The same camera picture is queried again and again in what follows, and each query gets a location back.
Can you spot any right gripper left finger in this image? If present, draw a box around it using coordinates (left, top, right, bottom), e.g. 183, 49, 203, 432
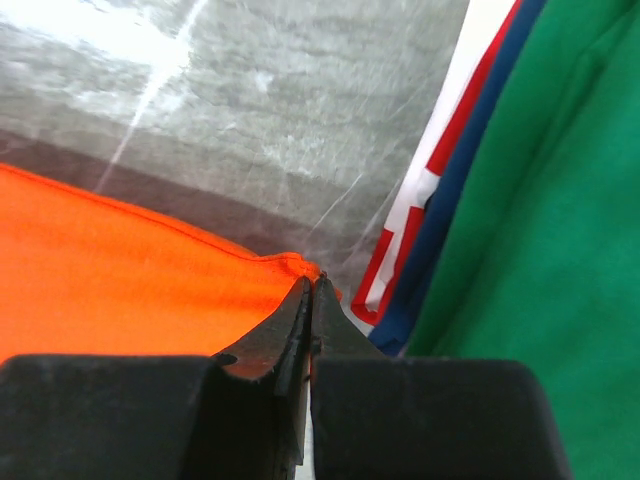
1, 279, 311, 479

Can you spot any orange t shirt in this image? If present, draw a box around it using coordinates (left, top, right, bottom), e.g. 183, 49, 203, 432
1, 165, 321, 359

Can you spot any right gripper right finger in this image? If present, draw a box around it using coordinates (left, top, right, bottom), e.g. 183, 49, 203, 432
311, 278, 572, 479

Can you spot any green folded t shirt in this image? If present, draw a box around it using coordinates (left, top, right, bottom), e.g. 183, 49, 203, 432
408, 1, 639, 479

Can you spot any red blue folded t shirt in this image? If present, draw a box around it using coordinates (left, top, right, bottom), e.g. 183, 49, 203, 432
369, 1, 545, 356

